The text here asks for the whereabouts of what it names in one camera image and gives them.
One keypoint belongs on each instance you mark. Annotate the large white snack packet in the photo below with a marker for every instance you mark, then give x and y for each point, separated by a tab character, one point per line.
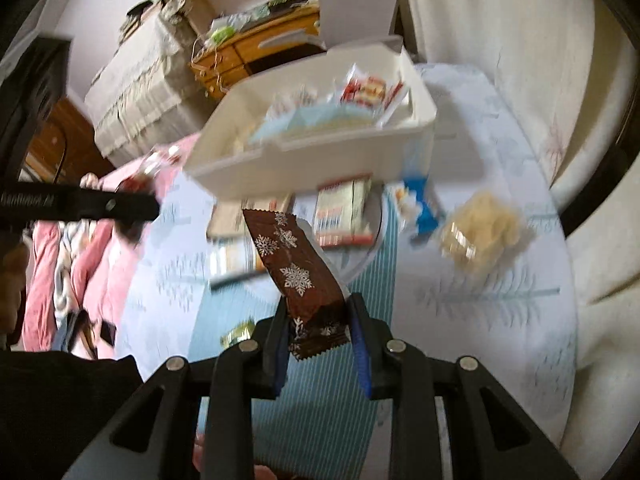
320	120

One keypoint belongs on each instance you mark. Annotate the blue and white snack packet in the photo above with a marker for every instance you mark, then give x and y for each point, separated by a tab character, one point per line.
420	210

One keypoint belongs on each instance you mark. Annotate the teal striped cloth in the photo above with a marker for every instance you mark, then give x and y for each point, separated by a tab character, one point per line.
325	420

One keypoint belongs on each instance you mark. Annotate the cartoon print blanket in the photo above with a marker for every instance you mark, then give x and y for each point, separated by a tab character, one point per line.
67	260

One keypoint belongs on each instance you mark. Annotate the brown snowflake snack packet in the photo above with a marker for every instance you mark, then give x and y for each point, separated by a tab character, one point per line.
295	280

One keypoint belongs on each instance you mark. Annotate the yellow puff snack packet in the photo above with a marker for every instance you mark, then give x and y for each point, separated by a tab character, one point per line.
482	232

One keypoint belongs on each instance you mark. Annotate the blue tree-print tablecloth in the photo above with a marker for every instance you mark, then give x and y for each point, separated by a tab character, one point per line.
500	335

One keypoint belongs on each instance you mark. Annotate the brown wooden door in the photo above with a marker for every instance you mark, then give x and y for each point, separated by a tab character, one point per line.
65	145

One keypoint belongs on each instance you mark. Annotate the white plastic storage bin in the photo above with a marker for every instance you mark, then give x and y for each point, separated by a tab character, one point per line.
300	160

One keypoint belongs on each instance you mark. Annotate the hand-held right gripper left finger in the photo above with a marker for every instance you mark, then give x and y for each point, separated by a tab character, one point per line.
281	360

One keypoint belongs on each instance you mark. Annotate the pink blanket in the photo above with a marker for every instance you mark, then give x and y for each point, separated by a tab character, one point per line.
100	280

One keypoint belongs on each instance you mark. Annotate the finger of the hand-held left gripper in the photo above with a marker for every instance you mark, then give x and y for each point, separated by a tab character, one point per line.
132	207

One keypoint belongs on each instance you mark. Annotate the person's left forearm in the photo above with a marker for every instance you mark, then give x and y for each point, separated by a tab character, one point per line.
50	410

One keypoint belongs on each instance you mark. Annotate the lace-covered cabinet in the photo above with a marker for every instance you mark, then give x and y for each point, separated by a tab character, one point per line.
135	90

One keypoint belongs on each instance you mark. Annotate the red round snack packet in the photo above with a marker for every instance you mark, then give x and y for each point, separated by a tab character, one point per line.
155	164

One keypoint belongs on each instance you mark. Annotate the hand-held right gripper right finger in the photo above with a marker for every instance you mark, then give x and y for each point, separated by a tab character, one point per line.
361	360

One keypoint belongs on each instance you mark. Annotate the green tissue pack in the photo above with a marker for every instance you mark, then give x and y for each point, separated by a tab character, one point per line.
221	34

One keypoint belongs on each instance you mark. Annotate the clear beige cake packet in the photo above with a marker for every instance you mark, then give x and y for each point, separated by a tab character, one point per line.
230	257

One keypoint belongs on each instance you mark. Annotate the green snack packet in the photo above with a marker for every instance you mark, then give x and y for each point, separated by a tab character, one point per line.
239	334

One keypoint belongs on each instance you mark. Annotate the wooden desk with drawers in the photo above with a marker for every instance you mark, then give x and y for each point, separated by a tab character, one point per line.
260	42

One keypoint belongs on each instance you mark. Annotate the red and white snack packet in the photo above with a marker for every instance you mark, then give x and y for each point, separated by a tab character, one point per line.
345	210
370	91

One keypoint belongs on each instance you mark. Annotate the cream leaf-print curtain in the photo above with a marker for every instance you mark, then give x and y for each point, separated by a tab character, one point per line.
500	35

